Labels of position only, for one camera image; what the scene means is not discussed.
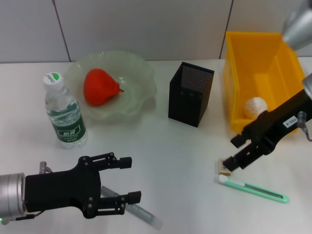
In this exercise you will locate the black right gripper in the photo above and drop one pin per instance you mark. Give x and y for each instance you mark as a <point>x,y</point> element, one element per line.
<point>280,122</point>

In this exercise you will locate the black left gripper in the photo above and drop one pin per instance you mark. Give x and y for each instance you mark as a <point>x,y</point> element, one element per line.
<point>63,190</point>

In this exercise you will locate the beige eraser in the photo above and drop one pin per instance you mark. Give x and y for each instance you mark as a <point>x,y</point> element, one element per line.
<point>220,167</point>

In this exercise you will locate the white paper ball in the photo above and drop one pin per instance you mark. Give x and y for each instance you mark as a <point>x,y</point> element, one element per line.
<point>254,107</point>

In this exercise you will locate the clear green-label water bottle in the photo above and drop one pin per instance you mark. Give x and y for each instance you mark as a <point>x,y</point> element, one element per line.
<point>68,122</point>

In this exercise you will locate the red-orange toy orange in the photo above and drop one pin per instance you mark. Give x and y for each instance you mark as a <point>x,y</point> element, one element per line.
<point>100,87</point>

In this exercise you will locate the grey marker pen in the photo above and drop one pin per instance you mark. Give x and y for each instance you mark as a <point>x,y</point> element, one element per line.
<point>146,215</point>

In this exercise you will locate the black mesh pen holder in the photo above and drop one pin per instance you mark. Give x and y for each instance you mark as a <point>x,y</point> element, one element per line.
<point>185,109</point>

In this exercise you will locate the pale green glass fruit plate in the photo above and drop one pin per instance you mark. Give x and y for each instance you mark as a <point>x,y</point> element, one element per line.
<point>136,85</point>

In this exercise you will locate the yellow plastic bin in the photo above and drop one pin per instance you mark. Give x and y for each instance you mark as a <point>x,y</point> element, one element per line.
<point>256,61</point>

